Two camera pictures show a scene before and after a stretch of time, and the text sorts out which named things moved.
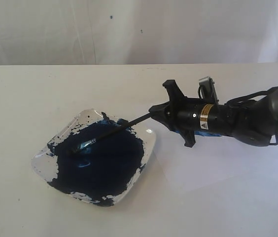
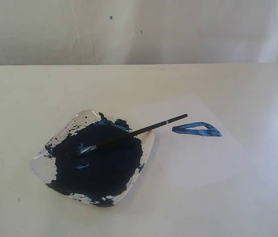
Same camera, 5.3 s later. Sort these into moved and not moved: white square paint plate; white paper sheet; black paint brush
Moved: black paint brush
Not moved: white paper sheet; white square paint plate
